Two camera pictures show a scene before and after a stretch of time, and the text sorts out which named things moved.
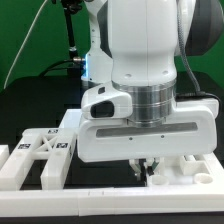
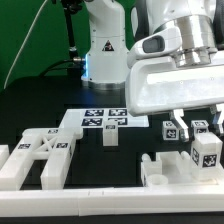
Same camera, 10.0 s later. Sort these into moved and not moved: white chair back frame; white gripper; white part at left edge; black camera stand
Moved: white gripper
Not moved: white part at left edge; black camera stand; white chair back frame
